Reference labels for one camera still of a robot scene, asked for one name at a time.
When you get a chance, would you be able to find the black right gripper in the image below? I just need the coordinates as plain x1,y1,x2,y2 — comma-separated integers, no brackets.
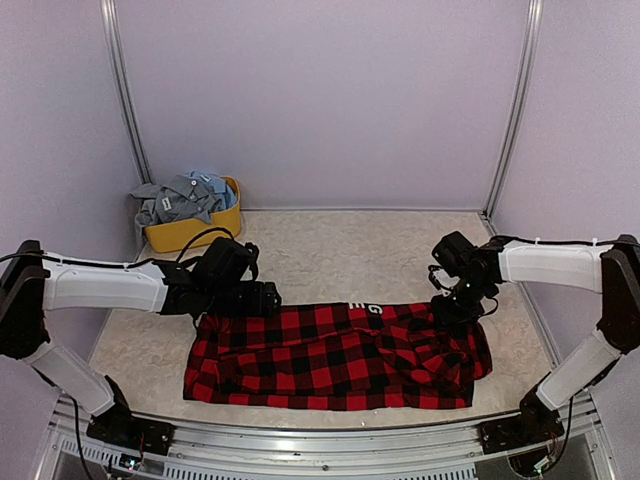
432,275,493,330

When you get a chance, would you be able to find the yellow plastic basket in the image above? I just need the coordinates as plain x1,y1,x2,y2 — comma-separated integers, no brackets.
144,176,242,253

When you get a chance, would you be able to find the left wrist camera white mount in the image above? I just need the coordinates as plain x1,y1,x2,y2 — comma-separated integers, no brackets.
262,282,282,318

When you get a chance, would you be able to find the red black plaid shirt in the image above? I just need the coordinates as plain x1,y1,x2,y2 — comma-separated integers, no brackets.
182,302,493,411

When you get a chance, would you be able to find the right aluminium corner post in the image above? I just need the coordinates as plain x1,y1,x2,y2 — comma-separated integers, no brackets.
482,0,544,225

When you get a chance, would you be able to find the aluminium front frame rail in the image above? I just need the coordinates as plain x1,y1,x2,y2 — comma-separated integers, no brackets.
29,394,616,480

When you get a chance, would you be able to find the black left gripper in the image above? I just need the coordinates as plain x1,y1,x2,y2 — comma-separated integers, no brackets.
205,281,281,318

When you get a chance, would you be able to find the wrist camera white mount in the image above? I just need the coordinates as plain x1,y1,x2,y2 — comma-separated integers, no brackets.
262,282,282,318
428,265,456,292

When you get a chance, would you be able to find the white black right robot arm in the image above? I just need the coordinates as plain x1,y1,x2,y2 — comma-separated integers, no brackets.
429,231,639,453

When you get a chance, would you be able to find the light blue shirt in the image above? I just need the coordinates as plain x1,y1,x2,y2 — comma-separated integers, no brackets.
187,171,238,210

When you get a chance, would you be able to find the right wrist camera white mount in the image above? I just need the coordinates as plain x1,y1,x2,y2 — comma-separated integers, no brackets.
428,265,456,292

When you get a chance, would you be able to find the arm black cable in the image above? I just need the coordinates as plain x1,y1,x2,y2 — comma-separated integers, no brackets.
0,226,236,274
504,234,640,249

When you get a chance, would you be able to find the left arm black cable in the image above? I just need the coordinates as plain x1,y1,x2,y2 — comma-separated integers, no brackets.
0,226,236,274

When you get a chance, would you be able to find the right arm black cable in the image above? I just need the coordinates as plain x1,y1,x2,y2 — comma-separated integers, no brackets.
504,234,640,249

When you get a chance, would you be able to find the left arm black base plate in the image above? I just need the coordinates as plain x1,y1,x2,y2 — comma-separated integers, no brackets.
86,417,176,456

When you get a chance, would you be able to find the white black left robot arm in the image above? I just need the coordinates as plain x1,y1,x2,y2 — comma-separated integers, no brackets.
1,238,281,445

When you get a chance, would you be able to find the aluminium corner post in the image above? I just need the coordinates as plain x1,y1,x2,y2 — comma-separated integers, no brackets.
99,0,153,183
482,0,544,225

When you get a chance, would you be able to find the left aluminium corner post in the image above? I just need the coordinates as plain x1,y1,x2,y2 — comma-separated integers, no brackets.
99,0,153,183

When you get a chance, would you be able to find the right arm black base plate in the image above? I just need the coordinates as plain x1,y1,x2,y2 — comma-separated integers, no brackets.
478,416,565,455

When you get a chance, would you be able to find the grey button shirt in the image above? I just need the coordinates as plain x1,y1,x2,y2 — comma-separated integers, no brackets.
130,173,226,248

